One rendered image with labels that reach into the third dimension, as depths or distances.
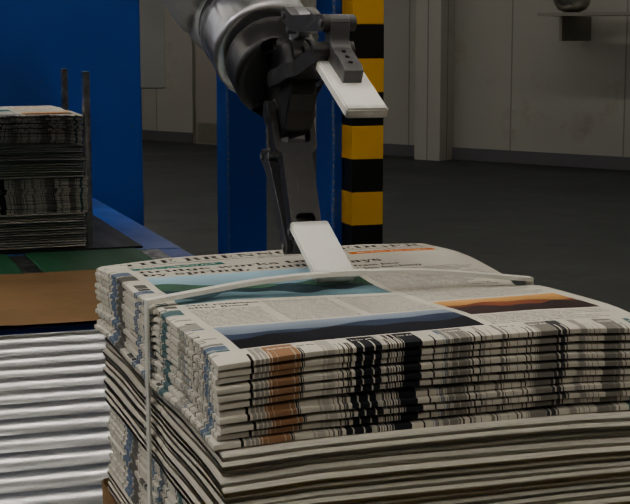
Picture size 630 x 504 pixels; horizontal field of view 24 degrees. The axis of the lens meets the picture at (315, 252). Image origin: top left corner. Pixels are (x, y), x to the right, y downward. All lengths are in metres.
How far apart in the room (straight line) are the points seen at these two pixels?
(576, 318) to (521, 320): 0.04
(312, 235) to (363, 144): 1.11
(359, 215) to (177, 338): 1.30
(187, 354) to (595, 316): 0.26
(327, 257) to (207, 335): 0.21
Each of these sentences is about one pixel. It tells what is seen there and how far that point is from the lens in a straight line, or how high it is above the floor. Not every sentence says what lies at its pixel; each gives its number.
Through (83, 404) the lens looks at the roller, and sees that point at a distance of 1.67.
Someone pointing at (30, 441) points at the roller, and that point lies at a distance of 1.53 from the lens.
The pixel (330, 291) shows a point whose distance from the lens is 1.03.
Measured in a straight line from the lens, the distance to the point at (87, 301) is 2.29.
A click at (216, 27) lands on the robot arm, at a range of 1.18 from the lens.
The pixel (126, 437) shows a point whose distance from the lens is 1.13.
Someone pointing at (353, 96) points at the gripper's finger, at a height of 1.17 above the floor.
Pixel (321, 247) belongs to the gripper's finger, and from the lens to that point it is 1.07.
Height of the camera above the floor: 1.21
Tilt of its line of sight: 8 degrees down
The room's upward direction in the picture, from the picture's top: straight up
